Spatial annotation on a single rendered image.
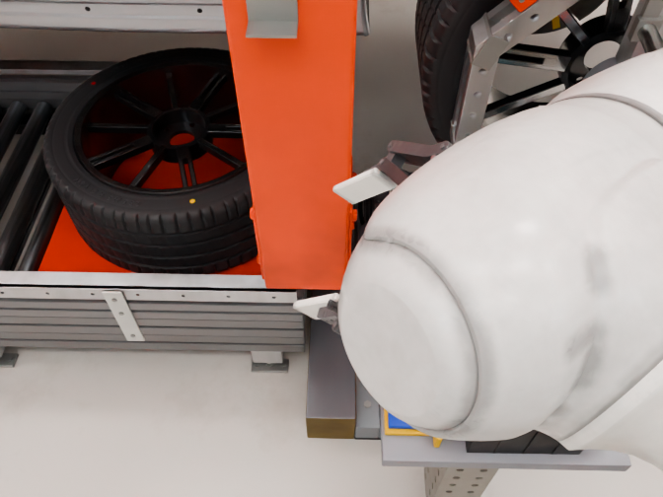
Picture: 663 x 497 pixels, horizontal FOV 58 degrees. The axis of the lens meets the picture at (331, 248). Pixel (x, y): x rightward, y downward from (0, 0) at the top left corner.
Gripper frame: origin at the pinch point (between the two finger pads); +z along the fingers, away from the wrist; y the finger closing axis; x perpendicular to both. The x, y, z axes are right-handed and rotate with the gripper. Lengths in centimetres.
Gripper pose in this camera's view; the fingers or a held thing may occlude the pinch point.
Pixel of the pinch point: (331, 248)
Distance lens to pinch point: 61.0
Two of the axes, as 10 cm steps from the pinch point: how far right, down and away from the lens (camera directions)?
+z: -5.8, 1.8, 7.9
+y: -2.8, 8.7, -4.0
